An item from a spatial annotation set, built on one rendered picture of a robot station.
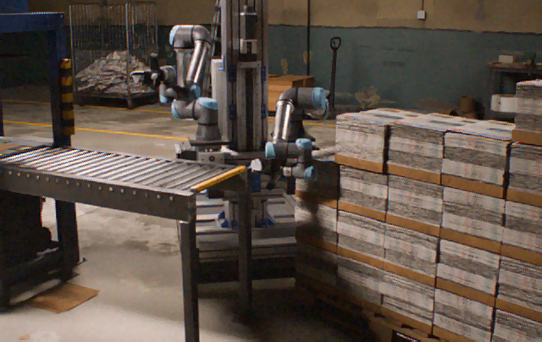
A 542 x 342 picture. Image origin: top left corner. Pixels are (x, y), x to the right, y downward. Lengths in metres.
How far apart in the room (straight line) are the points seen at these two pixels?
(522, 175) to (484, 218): 0.25
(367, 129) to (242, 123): 1.10
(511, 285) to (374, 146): 0.85
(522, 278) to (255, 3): 2.19
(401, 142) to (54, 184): 1.61
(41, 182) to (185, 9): 8.42
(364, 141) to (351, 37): 7.16
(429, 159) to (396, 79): 7.15
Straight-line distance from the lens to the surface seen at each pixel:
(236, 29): 3.92
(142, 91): 10.98
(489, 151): 2.69
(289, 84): 9.40
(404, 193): 2.96
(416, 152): 2.89
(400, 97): 9.98
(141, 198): 2.91
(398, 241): 3.03
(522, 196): 2.66
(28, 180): 3.36
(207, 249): 3.81
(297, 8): 10.37
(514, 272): 2.76
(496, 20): 9.64
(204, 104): 3.75
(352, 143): 3.08
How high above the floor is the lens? 1.55
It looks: 13 degrees down
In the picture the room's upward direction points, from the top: straight up
